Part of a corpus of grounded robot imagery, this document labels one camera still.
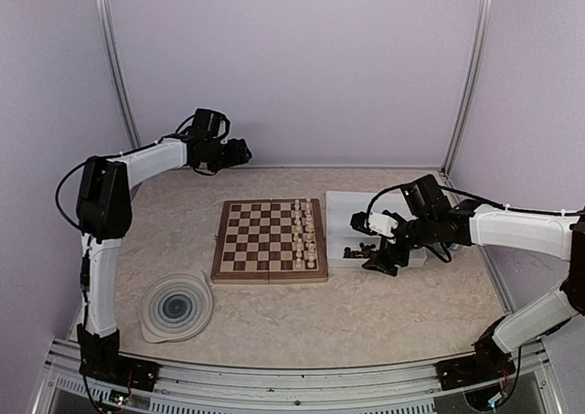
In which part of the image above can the front aluminium rail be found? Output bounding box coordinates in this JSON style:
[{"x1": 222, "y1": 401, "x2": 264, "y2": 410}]
[{"x1": 27, "y1": 335, "x2": 563, "y2": 414}]

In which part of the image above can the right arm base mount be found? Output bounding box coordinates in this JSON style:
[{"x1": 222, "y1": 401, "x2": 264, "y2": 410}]
[{"x1": 435, "y1": 318, "x2": 522, "y2": 413}]

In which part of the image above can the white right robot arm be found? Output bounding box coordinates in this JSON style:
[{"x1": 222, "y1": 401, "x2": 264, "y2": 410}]
[{"x1": 351, "y1": 175, "x2": 584, "y2": 381}]

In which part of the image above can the white chess pieces row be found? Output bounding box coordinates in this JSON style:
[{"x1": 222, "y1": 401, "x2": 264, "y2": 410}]
[{"x1": 292, "y1": 198, "x2": 317, "y2": 271}]

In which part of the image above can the right aluminium frame post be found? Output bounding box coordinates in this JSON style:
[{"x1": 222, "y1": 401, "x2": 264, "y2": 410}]
[{"x1": 441, "y1": 0, "x2": 494, "y2": 178}]

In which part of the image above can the collapsible silicone bowl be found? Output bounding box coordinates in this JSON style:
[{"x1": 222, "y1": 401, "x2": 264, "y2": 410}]
[{"x1": 138, "y1": 271, "x2": 214, "y2": 344}]

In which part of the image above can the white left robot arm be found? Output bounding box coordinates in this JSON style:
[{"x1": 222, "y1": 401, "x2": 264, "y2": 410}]
[{"x1": 65, "y1": 109, "x2": 252, "y2": 341}]

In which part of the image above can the aluminium frame post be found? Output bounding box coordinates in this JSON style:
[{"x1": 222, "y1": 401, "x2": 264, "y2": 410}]
[
  {"x1": 95, "y1": 0, "x2": 144, "y2": 152},
  {"x1": 441, "y1": 0, "x2": 494, "y2": 178}
]

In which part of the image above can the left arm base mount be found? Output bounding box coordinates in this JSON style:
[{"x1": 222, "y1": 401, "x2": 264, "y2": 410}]
[{"x1": 77, "y1": 324, "x2": 159, "y2": 392}]

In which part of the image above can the wooden chess board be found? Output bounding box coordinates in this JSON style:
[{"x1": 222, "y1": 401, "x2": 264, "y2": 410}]
[{"x1": 211, "y1": 198, "x2": 329, "y2": 284}]

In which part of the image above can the dark chess pieces pile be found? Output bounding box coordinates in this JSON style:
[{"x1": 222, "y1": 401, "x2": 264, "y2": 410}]
[{"x1": 343, "y1": 244, "x2": 378, "y2": 259}]

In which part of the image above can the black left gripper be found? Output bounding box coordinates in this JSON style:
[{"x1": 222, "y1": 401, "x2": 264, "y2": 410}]
[{"x1": 202, "y1": 137, "x2": 251, "y2": 172}]

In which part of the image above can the left aluminium frame post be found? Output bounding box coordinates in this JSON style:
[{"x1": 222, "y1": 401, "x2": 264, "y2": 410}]
[{"x1": 95, "y1": 0, "x2": 144, "y2": 152}]

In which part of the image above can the white plastic tray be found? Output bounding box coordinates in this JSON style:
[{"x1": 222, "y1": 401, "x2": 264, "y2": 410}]
[{"x1": 324, "y1": 189, "x2": 429, "y2": 269}]

